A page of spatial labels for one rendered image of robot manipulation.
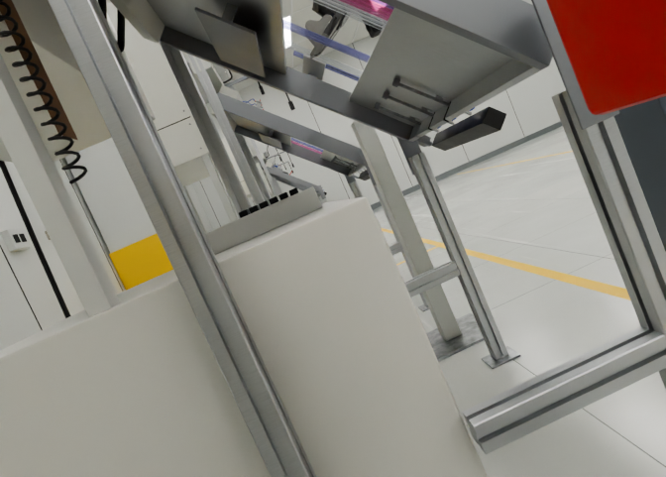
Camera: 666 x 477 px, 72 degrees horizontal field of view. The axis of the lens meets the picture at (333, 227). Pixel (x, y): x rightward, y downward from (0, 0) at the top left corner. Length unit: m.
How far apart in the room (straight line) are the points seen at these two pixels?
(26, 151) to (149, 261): 3.47
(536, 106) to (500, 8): 9.36
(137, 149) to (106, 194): 3.63
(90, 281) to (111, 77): 0.24
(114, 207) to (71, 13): 3.60
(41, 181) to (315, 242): 0.33
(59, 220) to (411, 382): 0.47
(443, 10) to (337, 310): 0.39
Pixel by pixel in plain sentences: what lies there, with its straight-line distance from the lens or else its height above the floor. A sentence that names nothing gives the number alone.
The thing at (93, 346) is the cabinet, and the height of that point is 0.59.
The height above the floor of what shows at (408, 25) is 0.82.
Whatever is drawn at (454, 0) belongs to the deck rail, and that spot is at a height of 0.80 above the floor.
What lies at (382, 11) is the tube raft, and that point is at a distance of 0.78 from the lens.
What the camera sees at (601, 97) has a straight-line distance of 0.30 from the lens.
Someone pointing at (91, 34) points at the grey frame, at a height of 0.90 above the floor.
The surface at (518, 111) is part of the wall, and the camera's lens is 9.83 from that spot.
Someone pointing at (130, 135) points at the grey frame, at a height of 0.79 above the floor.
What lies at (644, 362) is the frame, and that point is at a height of 0.30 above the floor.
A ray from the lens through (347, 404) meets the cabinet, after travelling 0.62.
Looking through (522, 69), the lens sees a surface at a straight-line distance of 0.71.
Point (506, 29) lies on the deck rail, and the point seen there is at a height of 0.74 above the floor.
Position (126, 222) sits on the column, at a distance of 4.14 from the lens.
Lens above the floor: 0.64
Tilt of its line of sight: 4 degrees down
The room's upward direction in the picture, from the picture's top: 24 degrees counter-clockwise
